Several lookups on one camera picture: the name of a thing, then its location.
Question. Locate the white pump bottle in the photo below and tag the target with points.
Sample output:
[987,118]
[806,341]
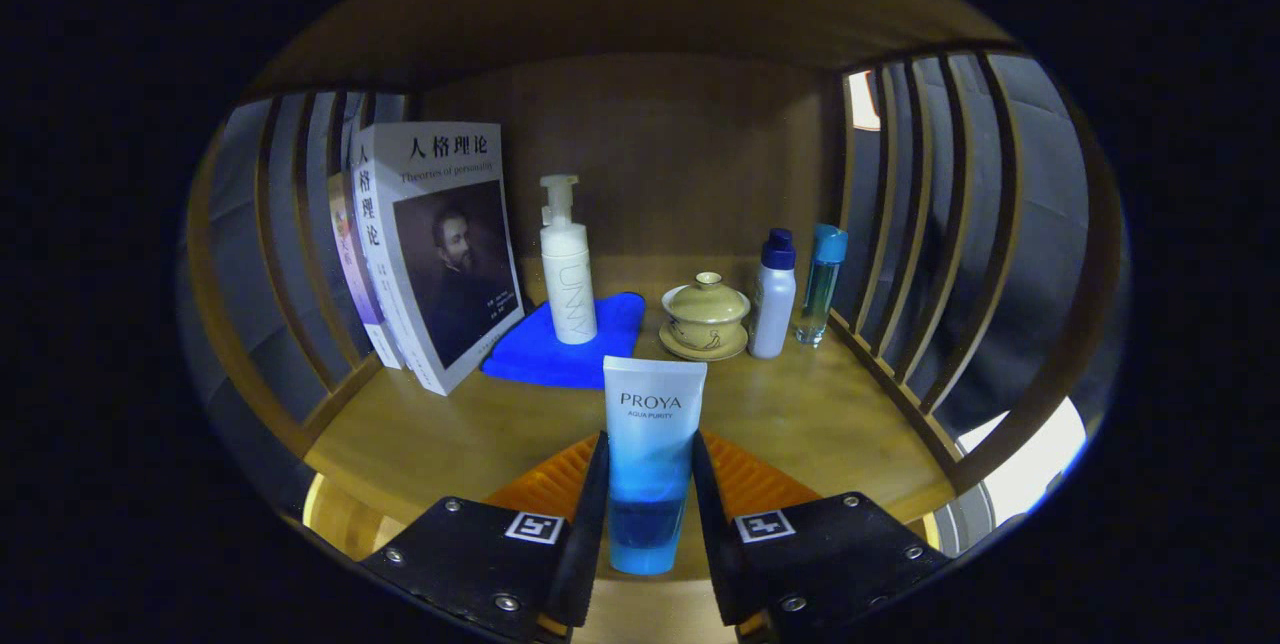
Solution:
[568,284]

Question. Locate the thin white book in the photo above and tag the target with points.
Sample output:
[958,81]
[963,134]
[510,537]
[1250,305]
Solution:
[388,349]

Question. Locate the purple book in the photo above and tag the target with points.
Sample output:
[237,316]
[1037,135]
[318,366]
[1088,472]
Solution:
[345,244]

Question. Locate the blue folded cloth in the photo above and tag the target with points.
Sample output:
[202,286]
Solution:
[540,354]

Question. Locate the wooden countertop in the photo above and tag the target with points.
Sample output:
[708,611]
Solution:
[800,414]

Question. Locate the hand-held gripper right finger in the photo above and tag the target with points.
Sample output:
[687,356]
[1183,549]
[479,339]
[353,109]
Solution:
[708,544]

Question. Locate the blue cleanser tube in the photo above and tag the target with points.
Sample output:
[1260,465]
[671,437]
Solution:
[650,424]

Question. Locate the white book with portrait cover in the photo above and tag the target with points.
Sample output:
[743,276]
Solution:
[450,254]

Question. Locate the white drawer unit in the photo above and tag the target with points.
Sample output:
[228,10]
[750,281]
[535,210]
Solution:
[1030,464]

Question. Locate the wooden cabinet with slatted sides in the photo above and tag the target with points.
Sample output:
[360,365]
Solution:
[680,154]

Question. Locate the lidded ceramic tea cup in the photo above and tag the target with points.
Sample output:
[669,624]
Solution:
[705,309]

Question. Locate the teal clear bottle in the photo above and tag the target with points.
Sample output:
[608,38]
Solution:
[822,274]

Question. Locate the white bottle with blue cap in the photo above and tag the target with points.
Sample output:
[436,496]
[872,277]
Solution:
[772,304]

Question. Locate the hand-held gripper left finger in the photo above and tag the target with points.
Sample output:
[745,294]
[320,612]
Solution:
[590,544]

